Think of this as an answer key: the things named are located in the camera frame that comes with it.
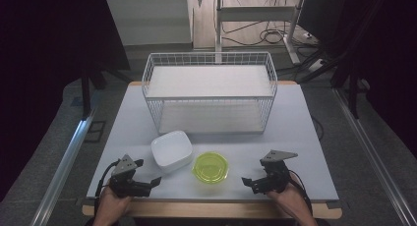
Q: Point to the black metal stand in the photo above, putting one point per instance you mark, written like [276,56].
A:
[86,95]
[353,88]

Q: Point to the person's right hand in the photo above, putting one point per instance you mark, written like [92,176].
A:
[288,199]

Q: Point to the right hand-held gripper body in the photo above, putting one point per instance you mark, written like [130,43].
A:
[276,175]

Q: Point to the green translucent bowl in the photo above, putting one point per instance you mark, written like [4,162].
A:
[210,167]

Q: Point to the white power strip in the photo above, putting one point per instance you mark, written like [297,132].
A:
[317,65]

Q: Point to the person's left hand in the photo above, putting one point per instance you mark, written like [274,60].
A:
[111,203]

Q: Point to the white metal desk frame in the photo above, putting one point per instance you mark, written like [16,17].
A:
[255,13]

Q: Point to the aluminium floor rail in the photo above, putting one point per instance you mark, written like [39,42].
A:
[373,160]
[65,160]

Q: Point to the white square bowl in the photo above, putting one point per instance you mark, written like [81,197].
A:
[171,150]

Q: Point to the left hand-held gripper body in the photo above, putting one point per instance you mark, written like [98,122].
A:
[126,181]

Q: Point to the white cabinet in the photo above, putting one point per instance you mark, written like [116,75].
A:
[149,19]

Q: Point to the grey table mat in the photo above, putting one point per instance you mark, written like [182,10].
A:
[288,127]

